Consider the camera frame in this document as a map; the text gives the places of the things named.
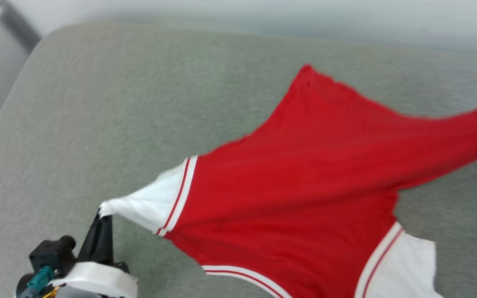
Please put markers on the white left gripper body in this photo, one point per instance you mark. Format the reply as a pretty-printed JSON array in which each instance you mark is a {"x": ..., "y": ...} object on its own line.
[{"x": 97, "y": 281}]

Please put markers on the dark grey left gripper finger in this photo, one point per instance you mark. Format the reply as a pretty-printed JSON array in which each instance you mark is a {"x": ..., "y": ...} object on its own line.
[
  {"x": 91, "y": 242},
  {"x": 109, "y": 242}
]

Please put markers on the red shirt with white sleeves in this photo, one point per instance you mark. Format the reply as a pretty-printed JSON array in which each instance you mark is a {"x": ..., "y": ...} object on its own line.
[{"x": 304, "y": 186}]

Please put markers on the dark grey bar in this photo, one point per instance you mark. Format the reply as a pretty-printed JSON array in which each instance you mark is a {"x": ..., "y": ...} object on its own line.
[{"x": 17, "y": 25}]

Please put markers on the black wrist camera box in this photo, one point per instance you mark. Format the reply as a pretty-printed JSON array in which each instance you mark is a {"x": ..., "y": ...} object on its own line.
[{"x": 52, "y": 252}]

